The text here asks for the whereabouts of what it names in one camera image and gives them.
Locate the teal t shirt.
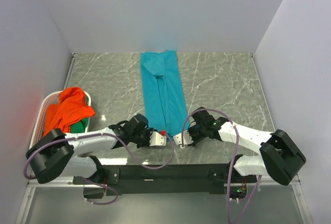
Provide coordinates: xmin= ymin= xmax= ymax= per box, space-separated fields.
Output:
xmin=140 ymin=51 xmax=188 ymax=137

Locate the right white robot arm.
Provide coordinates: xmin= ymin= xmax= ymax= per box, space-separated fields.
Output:
xmin=183 ymin=107 xmax=307 ymax=186

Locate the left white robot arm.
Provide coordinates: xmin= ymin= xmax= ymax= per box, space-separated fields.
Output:
xmin=26 ymin=114 xmax=166 ymax=184

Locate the black base beam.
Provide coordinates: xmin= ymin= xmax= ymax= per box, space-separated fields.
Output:
xmin=72 ymin=163 xmax=258 ymax=199

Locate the green t shirt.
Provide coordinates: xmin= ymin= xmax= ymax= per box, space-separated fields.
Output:
xmin=70 ymin=118 xmax=89 ymax=133

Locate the orange t shirt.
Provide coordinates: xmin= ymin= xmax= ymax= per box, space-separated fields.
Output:
xmin=43 ymin=87 xmax=95 ymax=135

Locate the white laundry basket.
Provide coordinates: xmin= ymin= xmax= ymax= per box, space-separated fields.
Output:
xmin=30 ymin=91 xmax=91 ymax=147

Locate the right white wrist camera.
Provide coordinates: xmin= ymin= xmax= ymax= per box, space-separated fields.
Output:
xmin=173 ymin=130 xmax=193 ymax=148

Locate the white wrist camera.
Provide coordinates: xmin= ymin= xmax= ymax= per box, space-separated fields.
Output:
xmin=149 ymin=131 xmax=167 ymax=147
xmin=173 ymin=130 xmax=193 ymax=148

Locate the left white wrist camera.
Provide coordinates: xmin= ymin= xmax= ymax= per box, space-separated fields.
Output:
xmin=149 ymin=131 xmax=167 ymax=147

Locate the aluminium rail frame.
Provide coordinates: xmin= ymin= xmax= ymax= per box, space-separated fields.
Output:
xmin=14 ymin=163 xmax=313 ymax=224

